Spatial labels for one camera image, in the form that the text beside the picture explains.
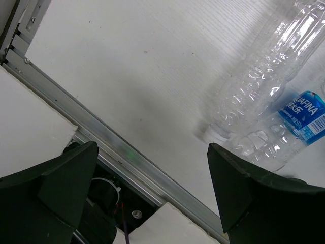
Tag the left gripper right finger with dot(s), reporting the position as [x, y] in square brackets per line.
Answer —
[258, 206]

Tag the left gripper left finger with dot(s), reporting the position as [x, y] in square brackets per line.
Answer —
[44, 203]

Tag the clear unlabelled plastic bottle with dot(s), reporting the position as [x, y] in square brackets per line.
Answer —
[291, 34]

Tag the blue label water bottle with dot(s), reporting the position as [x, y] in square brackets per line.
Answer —
[276, 139]

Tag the front aluminium rail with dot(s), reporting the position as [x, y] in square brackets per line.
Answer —
[115, 152]

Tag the aluminium rail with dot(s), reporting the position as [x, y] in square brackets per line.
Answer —
[115, 152]
[22, 25]

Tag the left aluminium rail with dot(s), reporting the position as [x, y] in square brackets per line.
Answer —
[22, 25]

